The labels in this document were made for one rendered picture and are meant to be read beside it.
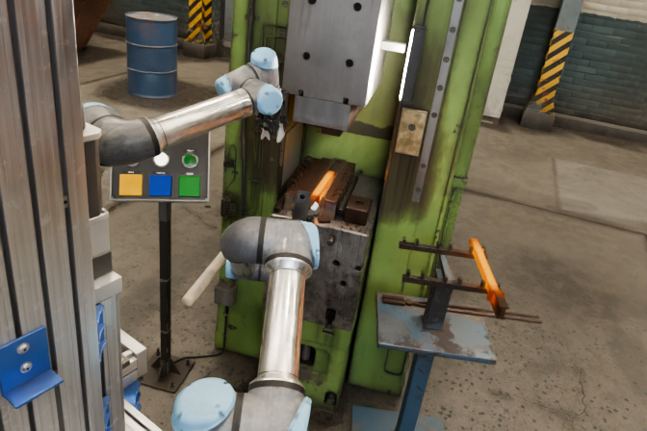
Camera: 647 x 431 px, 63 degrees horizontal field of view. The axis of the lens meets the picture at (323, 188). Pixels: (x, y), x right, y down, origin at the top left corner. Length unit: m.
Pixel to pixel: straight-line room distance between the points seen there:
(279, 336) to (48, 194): 0.56
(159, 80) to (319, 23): 4.79
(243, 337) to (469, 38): 1.67
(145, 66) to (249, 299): 4.35
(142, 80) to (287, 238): 5.37
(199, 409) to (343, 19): 1.24
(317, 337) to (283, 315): 1.08
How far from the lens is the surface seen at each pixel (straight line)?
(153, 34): 6.37
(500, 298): 1.70
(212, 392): 1.11
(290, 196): 2.01
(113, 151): 1.28
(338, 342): 2.24
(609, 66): 7.80
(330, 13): 1.80
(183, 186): 1.96
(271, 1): 2.00
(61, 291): 0.92
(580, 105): 7.86
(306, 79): 1.85
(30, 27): 0.76
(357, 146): 2.39
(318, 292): 2.12
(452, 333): 1.97
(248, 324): 2.59
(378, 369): 2.56
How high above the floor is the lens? 1.85
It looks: 25 degrees down
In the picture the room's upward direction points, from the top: 8 degrees clockwise
